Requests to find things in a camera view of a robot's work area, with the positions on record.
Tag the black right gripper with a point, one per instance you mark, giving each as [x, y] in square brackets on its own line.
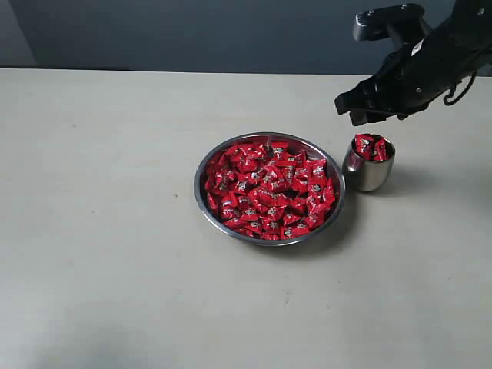
[439, 65]

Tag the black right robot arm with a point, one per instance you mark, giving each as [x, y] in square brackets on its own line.
[468, 19]

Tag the red candies inside cup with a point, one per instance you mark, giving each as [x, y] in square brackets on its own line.
[371, 148]

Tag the stainless steel cup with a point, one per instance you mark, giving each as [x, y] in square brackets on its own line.
[363, 175]

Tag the pile of red candies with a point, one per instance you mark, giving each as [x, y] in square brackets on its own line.
[269, 192]

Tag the round steel bowl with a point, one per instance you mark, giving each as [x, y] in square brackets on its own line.
[269, 240]

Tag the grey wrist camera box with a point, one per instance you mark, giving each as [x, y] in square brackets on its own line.
[403, 24]

